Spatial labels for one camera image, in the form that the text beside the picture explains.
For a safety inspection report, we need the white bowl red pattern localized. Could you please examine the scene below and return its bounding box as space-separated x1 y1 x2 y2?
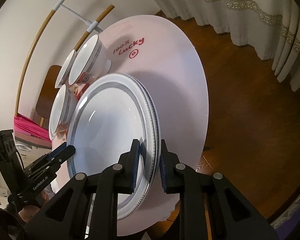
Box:
49 85 78 140

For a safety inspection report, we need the person's left hand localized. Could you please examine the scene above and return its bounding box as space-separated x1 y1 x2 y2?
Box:
18 191 49 223

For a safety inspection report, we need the pink cloth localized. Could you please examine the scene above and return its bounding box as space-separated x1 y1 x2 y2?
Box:
13 114 52 149

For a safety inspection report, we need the brown wooden chair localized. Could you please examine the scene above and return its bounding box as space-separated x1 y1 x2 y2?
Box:
36 65 61 127

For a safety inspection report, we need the pink round table mat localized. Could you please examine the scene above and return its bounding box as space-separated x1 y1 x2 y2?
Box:
100 15 209 236

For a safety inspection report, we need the white ballet bar stand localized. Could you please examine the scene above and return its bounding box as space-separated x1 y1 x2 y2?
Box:
53 0 103 34

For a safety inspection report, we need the purple cloth covered furniture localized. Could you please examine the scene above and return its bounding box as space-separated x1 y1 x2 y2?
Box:
271 197 300 239

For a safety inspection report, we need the lower wooden ballet bar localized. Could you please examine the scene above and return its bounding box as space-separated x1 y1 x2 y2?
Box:
74 4 115 51

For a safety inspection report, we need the wooden ballet bar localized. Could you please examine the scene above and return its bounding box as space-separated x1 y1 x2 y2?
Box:
14 0 65 116
74 4 115 51

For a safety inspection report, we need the upper wooden ballet bar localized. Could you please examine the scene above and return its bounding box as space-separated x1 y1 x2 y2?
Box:
14 0 65 116

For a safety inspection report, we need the right beige curtain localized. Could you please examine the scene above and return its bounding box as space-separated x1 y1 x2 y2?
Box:
272 0 300 92

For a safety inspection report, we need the beige curtain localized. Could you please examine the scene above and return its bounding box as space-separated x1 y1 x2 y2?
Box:
272 0 300 92
153 0 283 60

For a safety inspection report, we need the left beige curtain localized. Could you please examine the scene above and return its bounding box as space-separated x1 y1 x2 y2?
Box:
153 0 283 60

